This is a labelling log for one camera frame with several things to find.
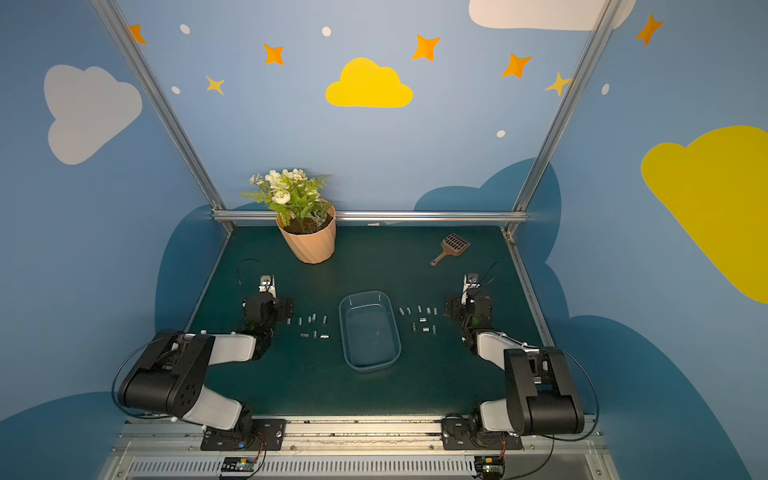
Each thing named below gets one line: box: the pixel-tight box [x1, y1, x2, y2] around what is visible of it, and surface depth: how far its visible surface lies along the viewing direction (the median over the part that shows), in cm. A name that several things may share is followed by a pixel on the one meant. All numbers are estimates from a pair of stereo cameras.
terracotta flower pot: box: [276, 198, 337, 264], surface depth 101 cm
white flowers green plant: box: [238, 169, 332, 232], surface depth 91 cm
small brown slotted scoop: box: [430, 233, 471, 266], surface depth 117 cm
